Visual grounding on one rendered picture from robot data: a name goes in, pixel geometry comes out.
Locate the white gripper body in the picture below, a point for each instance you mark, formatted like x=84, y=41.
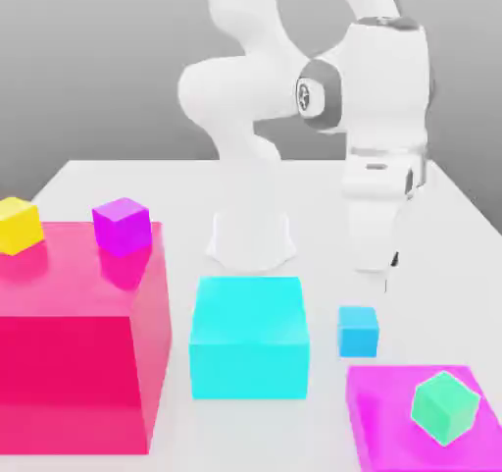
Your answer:
x=372, y=232

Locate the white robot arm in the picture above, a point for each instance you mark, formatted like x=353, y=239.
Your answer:
x=235, y=95

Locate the small blue cube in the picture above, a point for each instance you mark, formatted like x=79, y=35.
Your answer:
x=358, y=332

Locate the small green cube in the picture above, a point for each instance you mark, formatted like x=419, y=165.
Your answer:
x=445, y=409

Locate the small purple cube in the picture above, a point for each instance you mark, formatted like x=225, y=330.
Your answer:
x=122, y=226

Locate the small yellow cube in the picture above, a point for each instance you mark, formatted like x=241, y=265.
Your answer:
x=17, y=224

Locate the large cyan box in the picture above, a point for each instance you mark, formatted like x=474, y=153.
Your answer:
x=249, y=338

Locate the large magenta box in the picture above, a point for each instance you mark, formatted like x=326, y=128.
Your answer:
x=384, y=421

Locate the large pink box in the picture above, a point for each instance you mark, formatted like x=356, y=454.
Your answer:
x=66, y=362

